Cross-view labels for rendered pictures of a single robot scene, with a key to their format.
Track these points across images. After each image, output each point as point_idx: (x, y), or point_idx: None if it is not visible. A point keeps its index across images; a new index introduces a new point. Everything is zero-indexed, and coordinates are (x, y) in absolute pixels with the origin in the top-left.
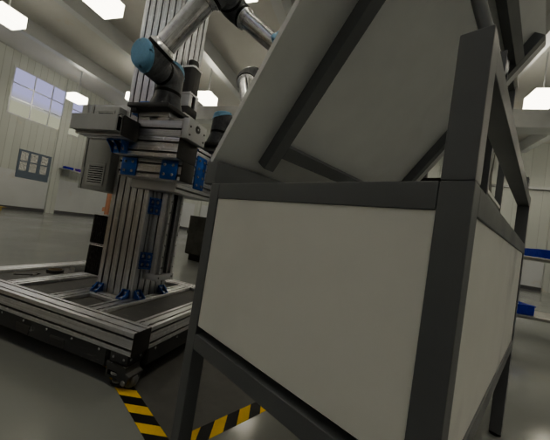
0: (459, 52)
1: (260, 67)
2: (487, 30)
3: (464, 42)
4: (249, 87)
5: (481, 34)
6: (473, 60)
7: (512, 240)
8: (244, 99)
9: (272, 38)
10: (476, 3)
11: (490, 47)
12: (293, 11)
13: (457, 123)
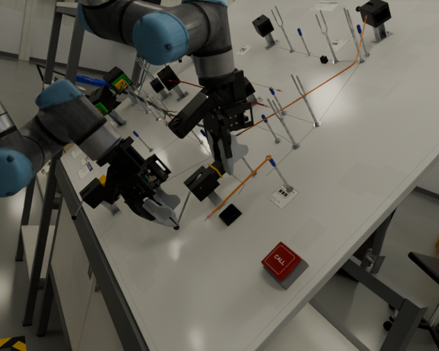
0: (416, 317)
1: (310, 294)
2: (426, 308)
3: (419, 312)
4: (286, 318)
5: (424, 310)
6: (417, 322)
7: None
8: (274, 334)
9: (168, 47)
10: (388, 216)
11: (422, 317)
12: (366, 239)
13: (401, 349)
